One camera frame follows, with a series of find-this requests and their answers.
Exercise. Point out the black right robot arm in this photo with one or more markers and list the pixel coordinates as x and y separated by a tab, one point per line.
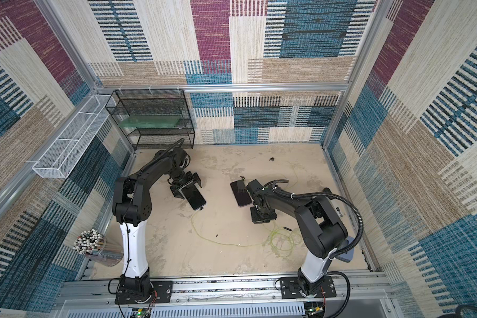
322	230

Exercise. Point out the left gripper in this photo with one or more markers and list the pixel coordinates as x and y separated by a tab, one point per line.
193	181

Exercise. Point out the white wire mesh basket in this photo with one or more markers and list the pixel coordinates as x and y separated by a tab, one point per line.
61	157

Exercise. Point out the green board on shelf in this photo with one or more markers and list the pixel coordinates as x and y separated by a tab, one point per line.
150	122

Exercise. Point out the clear cup of coloured sticks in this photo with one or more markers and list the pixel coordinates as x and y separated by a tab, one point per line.
96	247

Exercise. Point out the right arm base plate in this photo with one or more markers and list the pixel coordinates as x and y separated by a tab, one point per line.
292	287

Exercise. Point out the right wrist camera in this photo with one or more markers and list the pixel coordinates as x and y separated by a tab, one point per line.
253	187

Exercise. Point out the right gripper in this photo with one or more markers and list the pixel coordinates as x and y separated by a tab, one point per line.
262	214

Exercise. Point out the purple smartphone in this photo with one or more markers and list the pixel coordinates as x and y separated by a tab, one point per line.
240	193

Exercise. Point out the grey blue box device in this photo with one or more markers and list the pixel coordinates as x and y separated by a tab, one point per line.
348	256

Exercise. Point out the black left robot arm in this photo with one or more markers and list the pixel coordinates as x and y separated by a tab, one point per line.
132	206

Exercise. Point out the black wire mesh shelf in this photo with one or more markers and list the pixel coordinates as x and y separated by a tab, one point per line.
125	103

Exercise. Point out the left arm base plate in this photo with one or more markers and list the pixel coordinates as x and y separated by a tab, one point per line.
156	292

